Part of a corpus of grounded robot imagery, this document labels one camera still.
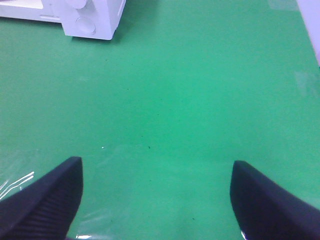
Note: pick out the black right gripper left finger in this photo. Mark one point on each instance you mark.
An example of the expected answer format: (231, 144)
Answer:
(45, 209)

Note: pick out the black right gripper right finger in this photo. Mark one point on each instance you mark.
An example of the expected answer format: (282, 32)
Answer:
(266, 211)

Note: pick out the round door release button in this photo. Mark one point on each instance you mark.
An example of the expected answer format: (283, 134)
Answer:
(85, 25)

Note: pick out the white microwave oven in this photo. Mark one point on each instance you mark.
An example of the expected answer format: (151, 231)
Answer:
(94, 19)

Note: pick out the lower white microwave knob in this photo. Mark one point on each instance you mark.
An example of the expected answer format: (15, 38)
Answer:
(79, 4)

